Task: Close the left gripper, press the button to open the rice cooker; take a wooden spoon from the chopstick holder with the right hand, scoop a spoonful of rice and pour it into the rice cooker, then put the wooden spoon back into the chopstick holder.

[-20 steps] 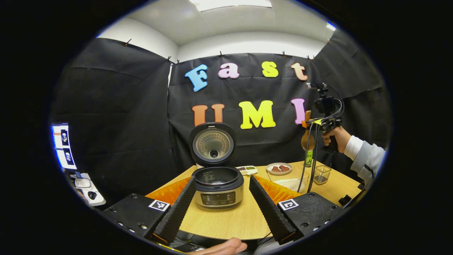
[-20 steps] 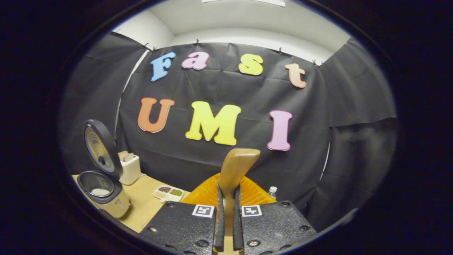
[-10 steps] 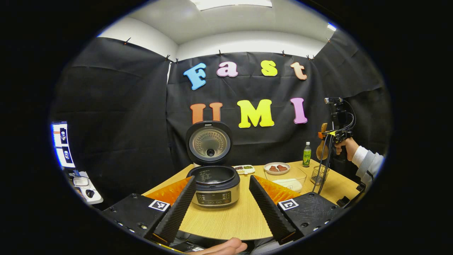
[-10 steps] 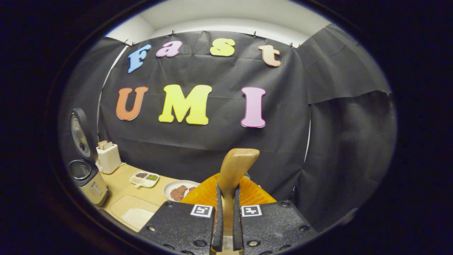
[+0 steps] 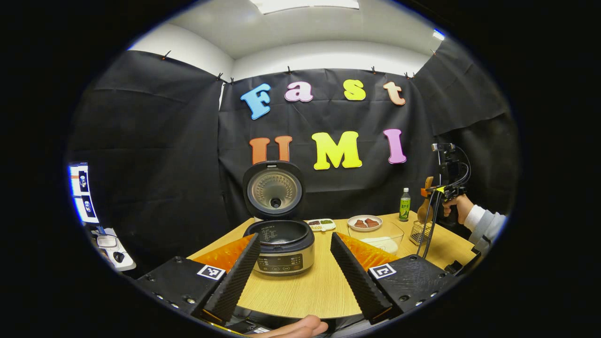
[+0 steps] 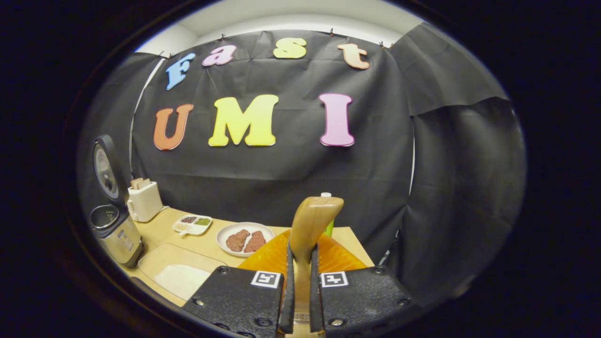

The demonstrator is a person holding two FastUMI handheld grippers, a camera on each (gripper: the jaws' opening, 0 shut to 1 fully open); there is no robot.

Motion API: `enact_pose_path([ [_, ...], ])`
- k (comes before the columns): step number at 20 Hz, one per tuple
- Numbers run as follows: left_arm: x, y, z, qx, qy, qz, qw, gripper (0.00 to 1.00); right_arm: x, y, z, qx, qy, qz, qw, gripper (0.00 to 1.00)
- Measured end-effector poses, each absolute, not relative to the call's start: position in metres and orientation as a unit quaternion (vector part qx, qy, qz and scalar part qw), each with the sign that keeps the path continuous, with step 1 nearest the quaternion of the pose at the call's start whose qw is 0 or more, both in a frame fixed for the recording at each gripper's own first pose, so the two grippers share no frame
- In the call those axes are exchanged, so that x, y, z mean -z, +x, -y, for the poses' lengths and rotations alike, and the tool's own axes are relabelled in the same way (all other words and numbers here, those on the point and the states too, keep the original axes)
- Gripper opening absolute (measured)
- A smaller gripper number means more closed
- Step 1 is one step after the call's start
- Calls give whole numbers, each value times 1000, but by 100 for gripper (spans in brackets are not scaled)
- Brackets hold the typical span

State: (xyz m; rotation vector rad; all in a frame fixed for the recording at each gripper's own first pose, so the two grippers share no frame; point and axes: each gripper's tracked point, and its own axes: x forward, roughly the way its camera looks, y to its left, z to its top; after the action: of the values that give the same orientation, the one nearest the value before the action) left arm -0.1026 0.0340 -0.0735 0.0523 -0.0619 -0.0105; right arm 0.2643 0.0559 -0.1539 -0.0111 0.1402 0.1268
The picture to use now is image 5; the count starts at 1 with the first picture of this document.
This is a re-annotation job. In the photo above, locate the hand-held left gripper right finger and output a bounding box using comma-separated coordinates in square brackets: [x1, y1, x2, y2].
[330, 231, 463, 325]

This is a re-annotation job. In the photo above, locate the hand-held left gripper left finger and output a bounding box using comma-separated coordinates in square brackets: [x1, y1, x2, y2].
[135, 232, 262, 324]

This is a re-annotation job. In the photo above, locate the wooden spoon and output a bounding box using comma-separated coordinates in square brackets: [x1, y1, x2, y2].
[417, 176, 435, 224]

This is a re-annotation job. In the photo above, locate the wire chopstick holder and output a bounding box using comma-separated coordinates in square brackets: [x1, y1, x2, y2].
[408, 221, 435, 246]

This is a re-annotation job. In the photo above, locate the black silver rice cooker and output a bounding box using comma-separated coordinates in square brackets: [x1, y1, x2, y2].
[242, 161, 316, 277]

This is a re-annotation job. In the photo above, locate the green drink bottle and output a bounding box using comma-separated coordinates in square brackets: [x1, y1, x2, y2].
[399, 188, 412, 223]

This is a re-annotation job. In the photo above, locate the clear glass bowl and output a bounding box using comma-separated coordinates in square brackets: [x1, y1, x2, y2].
[348, 221, 405, 256]

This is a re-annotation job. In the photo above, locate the white round plate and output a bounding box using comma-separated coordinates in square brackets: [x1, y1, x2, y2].
[347, 215, 383, 232]

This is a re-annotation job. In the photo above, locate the white divided bean dish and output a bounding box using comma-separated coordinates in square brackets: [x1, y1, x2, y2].
[305, 218, 337, 233]

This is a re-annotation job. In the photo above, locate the black angular object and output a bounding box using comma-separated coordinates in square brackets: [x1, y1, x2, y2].
[444, 251, 482, 277]

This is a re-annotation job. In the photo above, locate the white side desk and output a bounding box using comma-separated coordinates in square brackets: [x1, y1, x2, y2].
[89, 228, 137, 273]

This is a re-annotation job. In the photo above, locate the black backdrop cloth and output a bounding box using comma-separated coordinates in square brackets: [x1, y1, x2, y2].
[66, 40, 522, 268]

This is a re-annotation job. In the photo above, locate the computer monitor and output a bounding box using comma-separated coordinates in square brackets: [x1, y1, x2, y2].
[68, 162, 100, 225]

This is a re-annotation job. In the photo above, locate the ceiling light panel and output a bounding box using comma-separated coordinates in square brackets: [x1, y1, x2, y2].
[249, 0, 360, 15]

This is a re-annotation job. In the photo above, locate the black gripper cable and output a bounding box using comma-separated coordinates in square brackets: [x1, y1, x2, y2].
[416, 146, 471, 259]

